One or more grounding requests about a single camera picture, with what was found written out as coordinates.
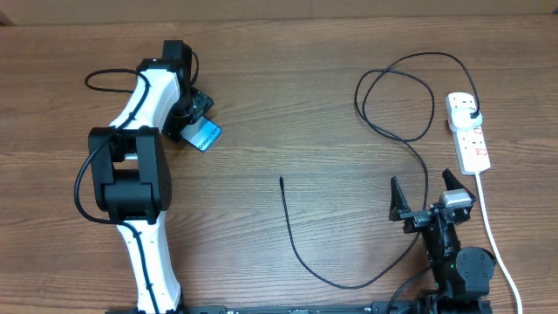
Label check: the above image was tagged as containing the white charger adapter plug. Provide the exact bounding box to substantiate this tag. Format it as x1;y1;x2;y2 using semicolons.
448;106;483;132

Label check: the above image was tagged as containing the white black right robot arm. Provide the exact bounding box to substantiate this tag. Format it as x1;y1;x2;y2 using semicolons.
384;169;496;313

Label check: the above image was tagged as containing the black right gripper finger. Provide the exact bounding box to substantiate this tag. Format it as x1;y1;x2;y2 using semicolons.
389;176;411;222
442;168;475;201

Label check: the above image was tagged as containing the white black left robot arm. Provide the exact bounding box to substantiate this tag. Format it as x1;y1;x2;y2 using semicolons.
73;40;222;313

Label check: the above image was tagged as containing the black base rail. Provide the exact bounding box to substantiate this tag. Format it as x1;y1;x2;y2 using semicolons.
105;300;493;314

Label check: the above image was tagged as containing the white power strip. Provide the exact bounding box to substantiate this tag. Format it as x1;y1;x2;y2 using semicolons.
446;92;491;175

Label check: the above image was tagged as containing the blue screen smartphone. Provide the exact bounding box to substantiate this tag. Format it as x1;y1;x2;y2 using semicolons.
180;117;221;153

